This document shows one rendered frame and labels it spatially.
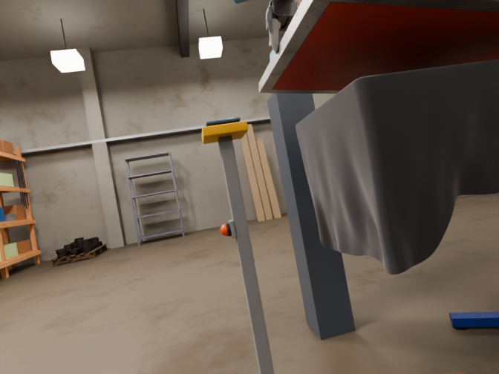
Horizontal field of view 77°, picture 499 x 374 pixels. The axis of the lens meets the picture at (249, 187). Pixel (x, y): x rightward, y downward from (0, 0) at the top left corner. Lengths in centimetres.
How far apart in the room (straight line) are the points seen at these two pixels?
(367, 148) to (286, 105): 88
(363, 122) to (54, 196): 796
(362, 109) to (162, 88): 769
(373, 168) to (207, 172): 722
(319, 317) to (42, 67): 831
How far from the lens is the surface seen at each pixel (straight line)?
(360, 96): 74
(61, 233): 836
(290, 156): 151
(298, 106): 158
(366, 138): 73
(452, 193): 84
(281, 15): 99
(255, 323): 102
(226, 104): 820
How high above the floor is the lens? 76
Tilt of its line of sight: level
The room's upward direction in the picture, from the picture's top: 10 degrees counter-clockwise
